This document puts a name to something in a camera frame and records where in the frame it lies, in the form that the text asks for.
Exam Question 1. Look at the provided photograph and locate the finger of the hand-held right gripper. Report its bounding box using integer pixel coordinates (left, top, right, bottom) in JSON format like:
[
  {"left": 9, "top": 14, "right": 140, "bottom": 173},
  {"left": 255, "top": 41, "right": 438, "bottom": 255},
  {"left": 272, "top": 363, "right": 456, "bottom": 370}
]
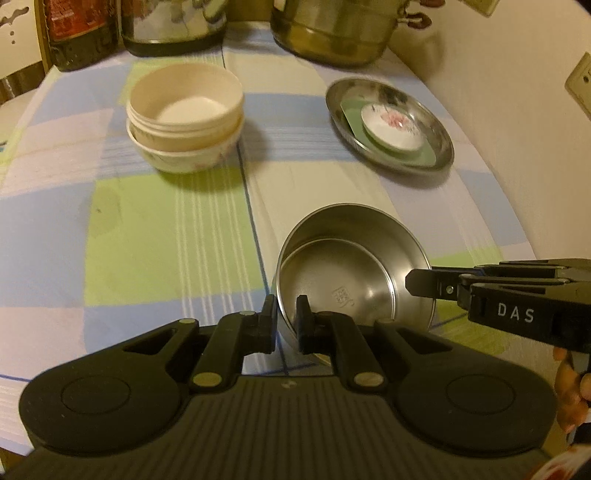
[
  {"left": 430, "top": 257, "right": 591, "bottom": 278},
  {"left": 405, "top": 269, "right": 570, "bottom": 304}
]

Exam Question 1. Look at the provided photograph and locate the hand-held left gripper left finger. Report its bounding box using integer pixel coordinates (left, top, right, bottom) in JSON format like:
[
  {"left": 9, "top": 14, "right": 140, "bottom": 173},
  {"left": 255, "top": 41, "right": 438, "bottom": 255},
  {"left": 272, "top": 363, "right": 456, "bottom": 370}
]
[{"left": 122, "top": 293, "right": 280, "bottom": 393}]

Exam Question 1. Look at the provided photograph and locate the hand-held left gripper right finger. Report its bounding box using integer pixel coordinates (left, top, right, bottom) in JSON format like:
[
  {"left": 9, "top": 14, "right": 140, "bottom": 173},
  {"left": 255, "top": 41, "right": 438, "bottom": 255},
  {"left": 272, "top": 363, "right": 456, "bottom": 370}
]
[{"left": 295, "top": 294, "right": 455, "bottom": 393}]

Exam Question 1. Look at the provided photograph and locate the steel bowl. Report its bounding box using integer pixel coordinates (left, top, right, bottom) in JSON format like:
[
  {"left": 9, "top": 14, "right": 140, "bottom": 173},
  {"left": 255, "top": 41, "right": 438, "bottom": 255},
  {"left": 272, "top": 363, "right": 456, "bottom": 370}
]
[{"left": 270, "top": 203, "right": 437, "bottom": 365}]

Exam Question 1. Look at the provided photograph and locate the small floral plate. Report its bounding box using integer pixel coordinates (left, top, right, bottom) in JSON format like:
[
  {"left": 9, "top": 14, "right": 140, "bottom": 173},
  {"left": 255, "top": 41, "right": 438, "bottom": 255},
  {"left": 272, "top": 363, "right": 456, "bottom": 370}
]
[{"left": 360, "top": 102, "right": 424, "bottom": 153}]

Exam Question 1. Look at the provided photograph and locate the white floral bowl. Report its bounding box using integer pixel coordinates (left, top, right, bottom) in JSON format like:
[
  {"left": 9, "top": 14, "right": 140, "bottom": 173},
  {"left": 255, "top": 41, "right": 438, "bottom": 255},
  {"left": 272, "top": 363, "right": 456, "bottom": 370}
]
[{"left": 127, "top": 115, "right": 245, "bottom": 174}]

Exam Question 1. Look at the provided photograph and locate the green square plate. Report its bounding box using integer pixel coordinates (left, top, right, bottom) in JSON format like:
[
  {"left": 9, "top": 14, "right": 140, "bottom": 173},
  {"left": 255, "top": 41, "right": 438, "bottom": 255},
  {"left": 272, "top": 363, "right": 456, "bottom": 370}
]
[{"left": 339, "top": 97, "right": 439, "bottom": 168}]

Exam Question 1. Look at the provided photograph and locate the round steel plate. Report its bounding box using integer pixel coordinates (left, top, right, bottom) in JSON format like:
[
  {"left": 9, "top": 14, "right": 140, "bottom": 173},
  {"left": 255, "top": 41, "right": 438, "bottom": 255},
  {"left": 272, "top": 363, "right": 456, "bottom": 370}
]
[{"left": 325, "top": 78, "right": 455, "bottom": 174}]

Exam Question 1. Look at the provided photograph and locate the cream bowl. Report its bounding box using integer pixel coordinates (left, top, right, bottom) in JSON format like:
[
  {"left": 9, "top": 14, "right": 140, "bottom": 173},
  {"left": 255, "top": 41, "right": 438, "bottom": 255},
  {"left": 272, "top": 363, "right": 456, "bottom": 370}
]
[{"left": 126, "top": 62, "right": 245, "bottom": 153}]

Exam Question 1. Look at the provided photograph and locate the person's right hand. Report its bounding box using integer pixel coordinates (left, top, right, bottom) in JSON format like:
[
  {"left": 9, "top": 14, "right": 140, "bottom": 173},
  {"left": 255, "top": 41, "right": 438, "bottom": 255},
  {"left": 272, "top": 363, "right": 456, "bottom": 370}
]
[{"left": 551, "top": 346, "right": 591, "bottom": 439}]

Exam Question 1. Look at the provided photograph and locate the checked tablecloth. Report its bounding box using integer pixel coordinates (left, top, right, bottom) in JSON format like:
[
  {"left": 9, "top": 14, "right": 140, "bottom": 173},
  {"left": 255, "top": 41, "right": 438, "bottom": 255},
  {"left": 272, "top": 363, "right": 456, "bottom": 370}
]
[{"left": 0, "top": 21, "right": 541, "bottom": 457}]

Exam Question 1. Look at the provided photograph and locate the steel steamer pot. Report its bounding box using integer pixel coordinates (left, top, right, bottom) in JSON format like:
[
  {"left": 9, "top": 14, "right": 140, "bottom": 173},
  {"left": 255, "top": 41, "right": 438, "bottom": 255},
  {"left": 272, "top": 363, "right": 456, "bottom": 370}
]
[{"left": 270, "top": 0, "right": 430, "bottom": 65}]

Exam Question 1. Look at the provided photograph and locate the steel kettle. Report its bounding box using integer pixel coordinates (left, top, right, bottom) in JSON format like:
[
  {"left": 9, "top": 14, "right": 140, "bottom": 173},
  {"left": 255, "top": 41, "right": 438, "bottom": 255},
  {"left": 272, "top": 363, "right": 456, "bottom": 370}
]
[{"left": 121, "top": 0, "right": 228, "bottom": 57}]

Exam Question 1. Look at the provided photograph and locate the cooking oil bottle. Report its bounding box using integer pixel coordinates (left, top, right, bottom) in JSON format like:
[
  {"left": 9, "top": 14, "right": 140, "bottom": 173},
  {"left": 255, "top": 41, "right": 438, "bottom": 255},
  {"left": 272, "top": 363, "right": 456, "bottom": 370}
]
[{"left": 41, "top": 0, "right": 122, "bottom": 72}]

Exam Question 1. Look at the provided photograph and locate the wall socket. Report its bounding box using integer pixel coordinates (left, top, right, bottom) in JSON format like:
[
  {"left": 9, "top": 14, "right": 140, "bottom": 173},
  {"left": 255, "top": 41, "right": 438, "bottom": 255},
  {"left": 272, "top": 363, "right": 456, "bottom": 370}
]
[
  {"left": 565, "top": 58, "right": 591, "bottom": 118},
  {"left": 464, "top": 0, "right": 500, "bottom": 18}
]

